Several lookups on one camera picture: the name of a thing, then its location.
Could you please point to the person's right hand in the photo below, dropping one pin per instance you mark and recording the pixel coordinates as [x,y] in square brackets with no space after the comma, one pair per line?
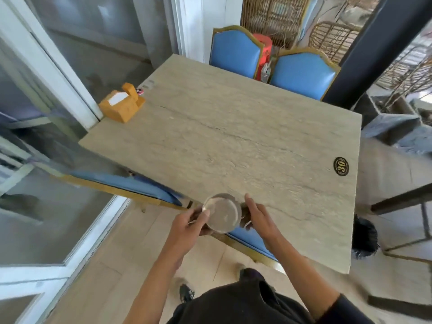
[263,222]

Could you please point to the person's left hand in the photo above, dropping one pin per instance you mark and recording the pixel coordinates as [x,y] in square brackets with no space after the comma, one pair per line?
[185,229]

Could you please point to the round silver ashtray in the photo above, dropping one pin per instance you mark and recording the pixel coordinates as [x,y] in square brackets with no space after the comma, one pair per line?
[222,212]

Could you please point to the bin with black bag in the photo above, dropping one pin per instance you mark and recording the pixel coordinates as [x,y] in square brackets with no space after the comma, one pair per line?
[366,236]

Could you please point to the person's right forearm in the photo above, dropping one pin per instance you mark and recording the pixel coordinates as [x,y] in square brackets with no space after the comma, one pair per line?
[300,273]

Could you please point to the person's left forearm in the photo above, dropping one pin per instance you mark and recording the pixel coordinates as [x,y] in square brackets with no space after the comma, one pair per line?
[155,286]

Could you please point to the person's left black shoe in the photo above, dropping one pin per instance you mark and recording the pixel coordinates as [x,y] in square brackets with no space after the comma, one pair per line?
[186,293]

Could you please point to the person's black sweater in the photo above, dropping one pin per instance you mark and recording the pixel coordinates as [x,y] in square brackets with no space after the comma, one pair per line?
[243,303]

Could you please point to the blue gold-framed chair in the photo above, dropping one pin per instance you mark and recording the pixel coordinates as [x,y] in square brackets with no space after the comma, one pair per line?
[234,53]
[253,246]
[135,183]
[302,75]
[405,249]

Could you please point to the black oval table plaque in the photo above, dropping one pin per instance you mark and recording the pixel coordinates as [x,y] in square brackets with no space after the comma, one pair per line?
[341,166]

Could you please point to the orange tissue box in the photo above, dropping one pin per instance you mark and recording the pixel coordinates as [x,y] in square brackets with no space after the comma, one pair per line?
[125,111]

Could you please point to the dark wooden table leg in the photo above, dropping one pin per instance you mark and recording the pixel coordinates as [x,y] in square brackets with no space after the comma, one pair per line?
[401,199]
[398,307]

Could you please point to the small red round container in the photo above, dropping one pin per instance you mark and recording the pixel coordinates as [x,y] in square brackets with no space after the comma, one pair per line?
[140,91]

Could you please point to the small orange holder box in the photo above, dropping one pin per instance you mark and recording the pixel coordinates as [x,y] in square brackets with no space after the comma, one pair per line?
[130,91]

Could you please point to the grey concrete planter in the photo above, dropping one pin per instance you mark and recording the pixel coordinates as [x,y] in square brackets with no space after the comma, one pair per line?
[391,128]

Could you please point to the red cylinder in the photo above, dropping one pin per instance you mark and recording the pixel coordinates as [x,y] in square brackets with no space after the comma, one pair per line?
[265,47]

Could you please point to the wicker rattan chair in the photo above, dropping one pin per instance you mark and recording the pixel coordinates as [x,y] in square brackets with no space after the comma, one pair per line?
[273,16]
[405,70]
[332,38]

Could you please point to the dark pillar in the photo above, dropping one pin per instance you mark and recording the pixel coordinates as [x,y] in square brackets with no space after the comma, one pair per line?
[371,47]

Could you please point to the white glass door frame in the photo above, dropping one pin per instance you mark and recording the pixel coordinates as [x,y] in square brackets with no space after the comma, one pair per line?
[60,80]

